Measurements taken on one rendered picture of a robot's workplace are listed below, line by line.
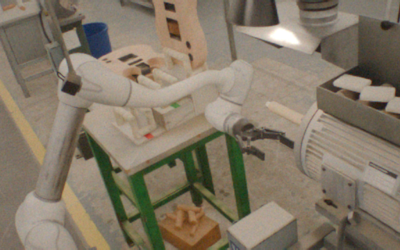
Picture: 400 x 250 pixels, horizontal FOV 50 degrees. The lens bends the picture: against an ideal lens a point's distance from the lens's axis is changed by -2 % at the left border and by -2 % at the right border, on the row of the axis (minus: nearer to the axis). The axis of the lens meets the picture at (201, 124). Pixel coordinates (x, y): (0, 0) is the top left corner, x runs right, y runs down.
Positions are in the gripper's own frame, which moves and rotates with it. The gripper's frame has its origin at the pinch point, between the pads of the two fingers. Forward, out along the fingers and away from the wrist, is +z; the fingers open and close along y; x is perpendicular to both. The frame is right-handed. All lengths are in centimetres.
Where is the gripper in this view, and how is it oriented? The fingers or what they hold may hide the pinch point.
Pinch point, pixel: (276, 149)
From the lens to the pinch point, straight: 154.3
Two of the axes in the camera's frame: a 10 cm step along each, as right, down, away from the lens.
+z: 5.4, 3.6, -7.6
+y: -8.4, 2.7, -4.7
